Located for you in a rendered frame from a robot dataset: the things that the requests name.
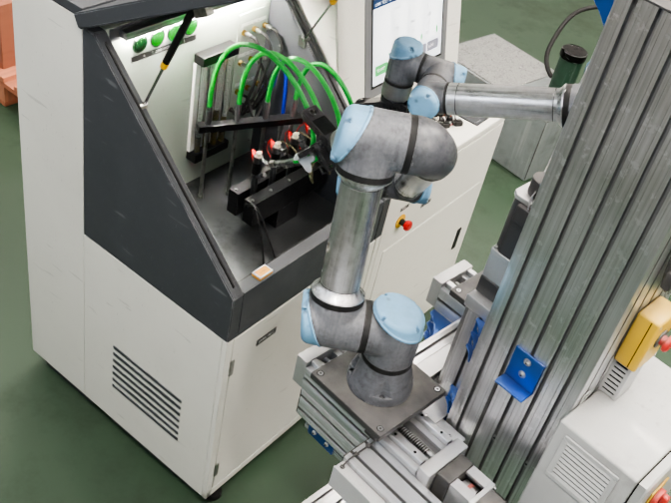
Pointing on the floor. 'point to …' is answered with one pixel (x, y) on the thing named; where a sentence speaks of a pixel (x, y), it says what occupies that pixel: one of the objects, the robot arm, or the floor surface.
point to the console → (422, 215)
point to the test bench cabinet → (158, 369)
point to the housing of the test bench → (53, 176)
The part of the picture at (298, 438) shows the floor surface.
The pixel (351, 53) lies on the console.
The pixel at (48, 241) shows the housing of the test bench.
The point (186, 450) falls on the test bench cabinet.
